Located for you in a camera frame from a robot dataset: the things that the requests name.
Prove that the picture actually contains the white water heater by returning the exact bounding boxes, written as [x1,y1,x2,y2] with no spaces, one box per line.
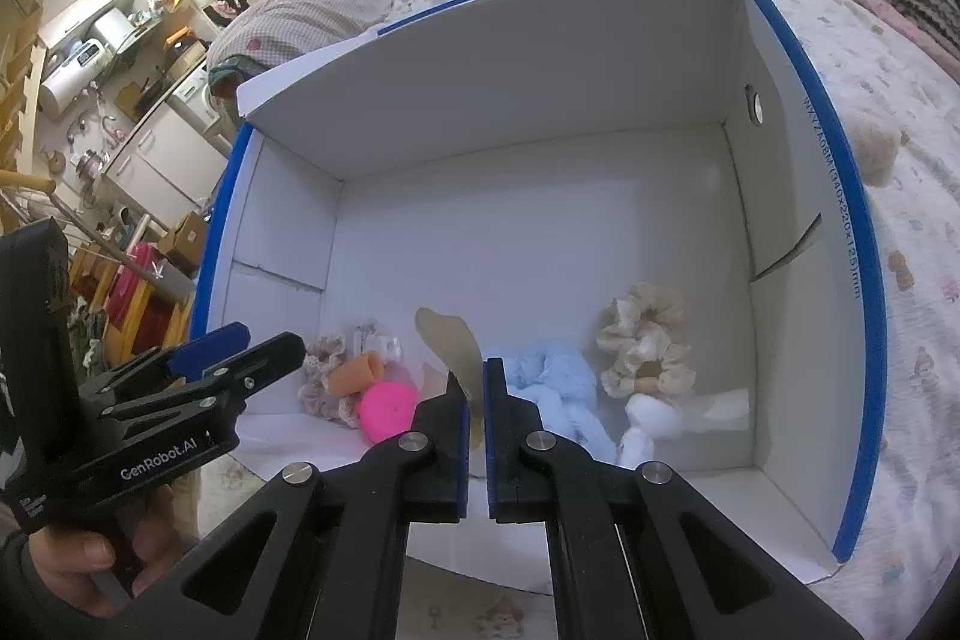
[37,50,104,124]

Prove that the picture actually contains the white cardboard box blue trim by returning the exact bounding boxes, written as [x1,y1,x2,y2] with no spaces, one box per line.
[187,0,895,587]

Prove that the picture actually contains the white low cabinet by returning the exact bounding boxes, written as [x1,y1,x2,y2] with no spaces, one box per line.
[100,103,231,230]

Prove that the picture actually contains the brown cardboard box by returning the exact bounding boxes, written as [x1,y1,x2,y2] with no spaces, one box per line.
[160,211,212,271]

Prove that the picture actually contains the white fluffy pompom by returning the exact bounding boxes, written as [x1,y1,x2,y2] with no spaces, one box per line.
[616,392,685,470]

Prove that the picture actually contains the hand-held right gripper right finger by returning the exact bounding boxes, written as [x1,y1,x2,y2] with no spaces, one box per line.
[484,356,863,640]

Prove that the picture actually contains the light blue fluffy scrunchie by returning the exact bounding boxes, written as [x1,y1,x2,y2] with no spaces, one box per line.
[500,343,614,462]

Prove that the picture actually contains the yellow wooden rack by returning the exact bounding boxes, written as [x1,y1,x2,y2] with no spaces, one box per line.
[66,233,190,365]

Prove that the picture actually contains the clear plastic wrapper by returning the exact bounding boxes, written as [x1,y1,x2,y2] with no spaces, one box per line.
[681,385,752,436]

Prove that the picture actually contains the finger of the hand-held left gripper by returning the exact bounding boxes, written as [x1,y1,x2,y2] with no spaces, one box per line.
[79,323,253,402]
[101,331,308,431]

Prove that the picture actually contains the beige fluffy plush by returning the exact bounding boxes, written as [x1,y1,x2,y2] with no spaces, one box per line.
[846,103,903,188]

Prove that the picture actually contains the person's left forearm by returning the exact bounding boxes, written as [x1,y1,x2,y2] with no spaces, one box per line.
[0,530,91,640]

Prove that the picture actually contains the floral scrunchie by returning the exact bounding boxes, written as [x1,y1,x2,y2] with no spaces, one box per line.
[298,333,370,429]

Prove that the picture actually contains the beige puff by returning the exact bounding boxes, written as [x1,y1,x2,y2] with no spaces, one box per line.
[414,307,483,422]

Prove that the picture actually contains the clear plastic packet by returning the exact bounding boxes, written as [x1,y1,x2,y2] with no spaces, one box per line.
[351,323,404,365]

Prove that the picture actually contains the red bag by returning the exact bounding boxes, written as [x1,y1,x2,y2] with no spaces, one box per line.
[104,240,171,350]

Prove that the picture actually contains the pink round puff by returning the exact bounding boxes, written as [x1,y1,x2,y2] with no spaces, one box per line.
[355,382,420,447]

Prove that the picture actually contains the metal drying rack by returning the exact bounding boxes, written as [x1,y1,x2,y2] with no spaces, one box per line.
[0,166,197,305]

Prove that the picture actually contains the white washing machine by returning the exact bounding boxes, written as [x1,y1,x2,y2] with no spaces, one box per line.
[167,62,227,140]

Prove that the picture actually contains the white printed blanket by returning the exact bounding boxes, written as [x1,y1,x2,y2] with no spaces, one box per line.
[193,0,960,640]

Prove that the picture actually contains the person's left hand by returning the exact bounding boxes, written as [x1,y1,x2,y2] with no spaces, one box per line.
[28,481,202,620]

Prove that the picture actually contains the white wall cabinets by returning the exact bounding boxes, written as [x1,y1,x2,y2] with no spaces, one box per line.
[37,0,141,50]

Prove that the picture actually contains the cream scrunchie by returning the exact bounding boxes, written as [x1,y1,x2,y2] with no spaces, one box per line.
[595,281,696,401]

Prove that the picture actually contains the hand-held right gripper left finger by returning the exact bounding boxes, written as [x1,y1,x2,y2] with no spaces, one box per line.
[169,374,472,640]

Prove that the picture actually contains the orange cone sponge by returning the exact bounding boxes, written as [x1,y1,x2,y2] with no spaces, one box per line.
[329,352,386,398]

